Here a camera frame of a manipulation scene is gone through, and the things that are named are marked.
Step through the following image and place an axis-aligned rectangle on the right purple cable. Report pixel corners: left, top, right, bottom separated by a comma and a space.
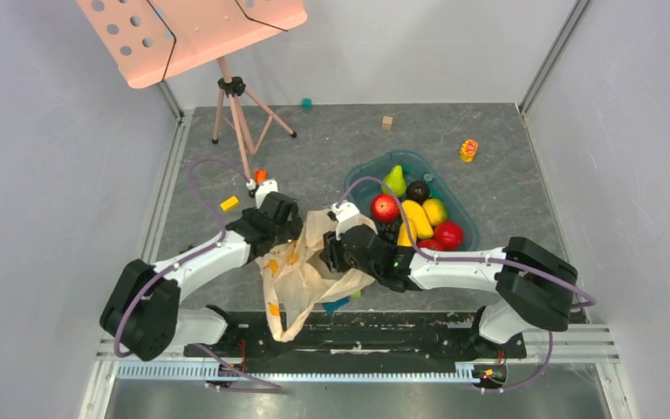
338, 175, 598, 395

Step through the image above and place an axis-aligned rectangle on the blue flat block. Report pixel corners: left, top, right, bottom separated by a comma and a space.
322, 297, 351, 314

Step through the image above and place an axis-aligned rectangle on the small yellow block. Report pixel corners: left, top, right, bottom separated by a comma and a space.
219, 196, 240, 213

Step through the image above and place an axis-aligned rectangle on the green pear fake fruit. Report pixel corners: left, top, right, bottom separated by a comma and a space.
381, 164, 407, 198

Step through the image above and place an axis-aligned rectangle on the red apple fake fruit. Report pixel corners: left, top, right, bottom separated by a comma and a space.
433, 221, 464, 251

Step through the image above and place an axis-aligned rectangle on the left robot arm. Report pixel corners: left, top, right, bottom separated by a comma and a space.
99, 181, 304, 361

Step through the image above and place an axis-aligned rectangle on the orange curved toy piece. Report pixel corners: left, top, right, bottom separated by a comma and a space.
255, 169, 268, 185

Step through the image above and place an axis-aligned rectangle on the red tomato fake fruit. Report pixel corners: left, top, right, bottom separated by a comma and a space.
417, 238, 445, 251

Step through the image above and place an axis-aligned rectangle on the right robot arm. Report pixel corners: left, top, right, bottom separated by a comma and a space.
320, 202, 578, 356

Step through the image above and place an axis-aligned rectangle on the beige plastic bag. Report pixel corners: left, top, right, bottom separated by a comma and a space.
255, 209, 376, 342

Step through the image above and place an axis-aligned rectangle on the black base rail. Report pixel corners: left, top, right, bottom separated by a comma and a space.
103, 309, 619, 386

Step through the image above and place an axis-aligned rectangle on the pink music stand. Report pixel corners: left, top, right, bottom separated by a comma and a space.
78, 0, 307, 189

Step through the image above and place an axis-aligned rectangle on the yellow red toy piece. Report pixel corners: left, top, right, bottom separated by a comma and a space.
459, 139, 478, 162

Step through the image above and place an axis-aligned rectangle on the small wooden cube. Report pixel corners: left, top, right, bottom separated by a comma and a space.
381, 115, 393, 130

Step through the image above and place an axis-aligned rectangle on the purple cable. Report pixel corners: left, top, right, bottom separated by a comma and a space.
113, 159, 284, 395
338, 175, 598, 395

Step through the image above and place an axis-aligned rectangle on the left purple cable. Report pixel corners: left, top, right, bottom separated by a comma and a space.
113, 159, 284, 395

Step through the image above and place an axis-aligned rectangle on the teal plastic tub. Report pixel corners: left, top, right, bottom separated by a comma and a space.
344, 149, 479, 251

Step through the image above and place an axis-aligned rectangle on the black grapes fake bunch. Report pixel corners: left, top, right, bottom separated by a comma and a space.
377, 220, 402, 244

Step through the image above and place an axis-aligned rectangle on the yellow green mango fruit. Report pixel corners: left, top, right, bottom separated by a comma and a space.
422, 198, 448, 227

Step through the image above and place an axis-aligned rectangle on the dark mangosteen fake fruit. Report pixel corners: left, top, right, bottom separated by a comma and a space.
405, 180, 431, 204

